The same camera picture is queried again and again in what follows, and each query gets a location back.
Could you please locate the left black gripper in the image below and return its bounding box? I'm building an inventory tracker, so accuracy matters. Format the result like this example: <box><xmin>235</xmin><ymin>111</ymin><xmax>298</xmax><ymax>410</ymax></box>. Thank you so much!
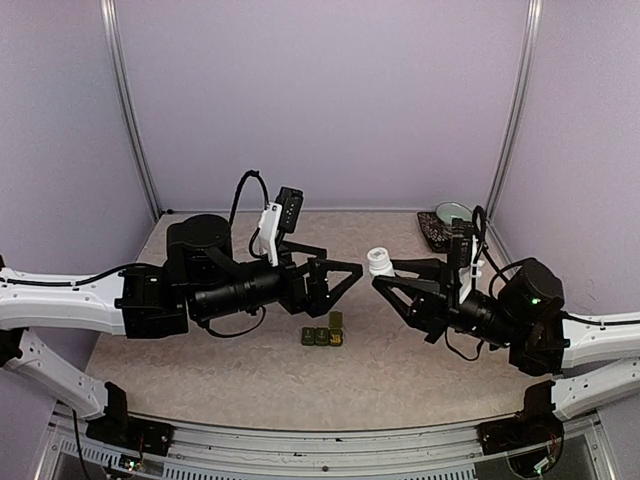
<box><xmin>192</xmin><ymin>239</ymin><xmax>364</xmax><ymax>322</ymax></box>

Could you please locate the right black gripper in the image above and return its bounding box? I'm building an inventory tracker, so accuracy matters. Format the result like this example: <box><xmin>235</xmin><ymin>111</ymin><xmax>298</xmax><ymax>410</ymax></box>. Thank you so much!
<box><xmin>373</xmin><ymin>259</ymin><xmax>523</xmax><ymax>349</ymax></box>

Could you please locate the white pill bottle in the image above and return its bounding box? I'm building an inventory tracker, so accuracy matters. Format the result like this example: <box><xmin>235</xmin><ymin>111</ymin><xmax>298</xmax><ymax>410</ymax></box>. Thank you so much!
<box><xmin>366</xmin><ymin>246</ymin><xmax>395</xmax><ymax>279</ymax></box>

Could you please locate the green pill organizer box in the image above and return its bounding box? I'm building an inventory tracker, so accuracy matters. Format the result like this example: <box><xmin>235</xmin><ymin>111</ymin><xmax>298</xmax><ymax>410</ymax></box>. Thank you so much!
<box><xmin>300</xmin><ymin>311</ymin><xmax>345</xmax><ymax>347</ymax></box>

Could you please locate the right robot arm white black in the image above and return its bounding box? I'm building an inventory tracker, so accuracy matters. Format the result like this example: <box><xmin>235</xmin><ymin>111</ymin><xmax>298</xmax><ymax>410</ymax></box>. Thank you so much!
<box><xmin>367</xmin><ymin>206</ymin><xmax>639</xmax><ymax>444</ymax></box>

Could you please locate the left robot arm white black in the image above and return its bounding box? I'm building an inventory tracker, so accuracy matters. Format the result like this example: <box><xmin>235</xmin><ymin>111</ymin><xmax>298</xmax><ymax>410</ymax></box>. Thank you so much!
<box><xmin>1</xmin><ymin>187</ymin><xmax>363</xmax><ymax>445</ymax></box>

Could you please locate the black patterned tray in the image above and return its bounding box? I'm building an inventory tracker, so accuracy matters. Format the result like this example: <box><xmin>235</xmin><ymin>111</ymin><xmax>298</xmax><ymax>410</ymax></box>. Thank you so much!
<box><xmin>417</xmin><ymin>212</ymin><xmax>451</xmax><ymax>254</ymax></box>

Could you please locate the pale green bowl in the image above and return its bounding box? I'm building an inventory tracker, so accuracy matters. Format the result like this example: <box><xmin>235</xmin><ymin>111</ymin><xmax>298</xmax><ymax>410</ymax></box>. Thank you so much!
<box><xmin>435</xmin><ymin>202</ymin><xmax>473</xmax><ymax>226</ymax></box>

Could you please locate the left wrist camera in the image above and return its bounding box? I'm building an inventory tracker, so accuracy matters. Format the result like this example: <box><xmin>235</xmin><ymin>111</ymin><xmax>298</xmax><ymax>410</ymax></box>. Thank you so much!
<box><xmin>275</xmin><ymin>186</ymin><xmax>304</xmax><ymax>234</ymax></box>

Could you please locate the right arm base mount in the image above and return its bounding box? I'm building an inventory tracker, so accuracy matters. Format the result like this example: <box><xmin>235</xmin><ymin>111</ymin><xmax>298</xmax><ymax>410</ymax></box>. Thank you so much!
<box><xmin>476</xmin><ymin>415</ymin><xmax>564</xmax><ymax>455</ymax></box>

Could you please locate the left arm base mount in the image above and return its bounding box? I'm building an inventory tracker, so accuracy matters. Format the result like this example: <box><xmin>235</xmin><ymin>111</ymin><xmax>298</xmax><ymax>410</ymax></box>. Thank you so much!
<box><xmin>86</xmin><ymin>416</ymin><xmax>174</xmax><ymax>457</ymax></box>

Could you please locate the right aluminium frame post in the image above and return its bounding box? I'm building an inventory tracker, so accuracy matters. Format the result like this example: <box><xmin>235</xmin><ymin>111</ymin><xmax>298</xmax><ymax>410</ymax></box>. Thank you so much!
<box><xmin>485</xmin><ymin>0</ymin><xmax>544</xmax><ymax>218</ymax></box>

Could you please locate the aluminium frame post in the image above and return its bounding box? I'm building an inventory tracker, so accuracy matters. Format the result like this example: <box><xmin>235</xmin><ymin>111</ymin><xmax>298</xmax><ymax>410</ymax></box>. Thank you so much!
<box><xmin>485</xmin><ymin>0</ymin><xmax>544</xmax><ymax>218</ymax></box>
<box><xmin>100</xmin><ymin>0</ymin><xmax>162</xmax><ymax>222</ymax></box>

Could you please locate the front aluminium rail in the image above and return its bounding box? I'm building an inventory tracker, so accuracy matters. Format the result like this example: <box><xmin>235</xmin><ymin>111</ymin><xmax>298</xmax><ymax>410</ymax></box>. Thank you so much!
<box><xmin>34</xmin><ymin>414</ymin><xmax>616</xmax><ymax>480</ymax></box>

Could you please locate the left aluminium frame post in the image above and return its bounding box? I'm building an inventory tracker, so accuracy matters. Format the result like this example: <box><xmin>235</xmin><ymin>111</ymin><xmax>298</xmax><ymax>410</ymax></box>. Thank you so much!
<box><xmin>100</xmin><ymin>0</ymin><xmax>162</xmax><ymax>222</ymax></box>

